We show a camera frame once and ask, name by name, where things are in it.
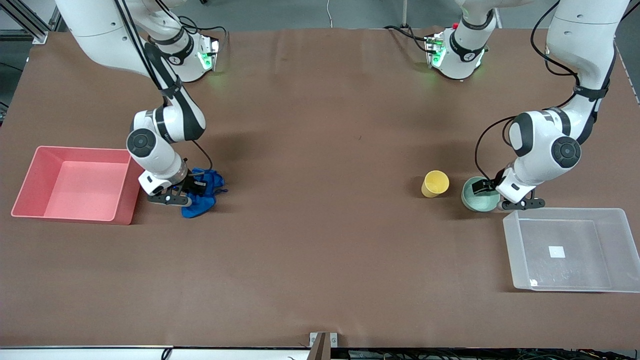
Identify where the brown table cover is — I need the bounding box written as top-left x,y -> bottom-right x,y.
0,26 -> 640,351

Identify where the mint green bowl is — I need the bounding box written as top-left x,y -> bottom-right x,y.
461,176 -> 502,213

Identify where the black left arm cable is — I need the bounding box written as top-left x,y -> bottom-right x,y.
474,0 -> 608,183

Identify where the pink plastic bin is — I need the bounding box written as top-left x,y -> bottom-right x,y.
11,145 -> 146,226

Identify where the aluminium frame profile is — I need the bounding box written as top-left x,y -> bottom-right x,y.
0,0 -> 63,45

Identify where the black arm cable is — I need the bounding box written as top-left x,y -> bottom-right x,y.
474,0 -> 608,183
114,0 -> 214,173

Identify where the white table edge rail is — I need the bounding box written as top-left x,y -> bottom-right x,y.
0,345 -> 312,360

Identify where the blue cloth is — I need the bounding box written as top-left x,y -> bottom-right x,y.
181,168 -> 228,219

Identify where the metal table bracket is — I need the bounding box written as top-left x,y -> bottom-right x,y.
309,332 -> 339,360

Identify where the black base cable bundle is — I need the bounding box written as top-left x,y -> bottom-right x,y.
383,24 -> 433,55
177,16 -> 230,51

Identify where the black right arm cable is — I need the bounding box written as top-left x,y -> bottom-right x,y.
114,0 -> 214,173

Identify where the yellow cup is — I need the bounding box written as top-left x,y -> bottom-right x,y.
421,170 -> 450,199

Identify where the clear plastic box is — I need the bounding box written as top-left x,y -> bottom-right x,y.
502,207 -> 640,293

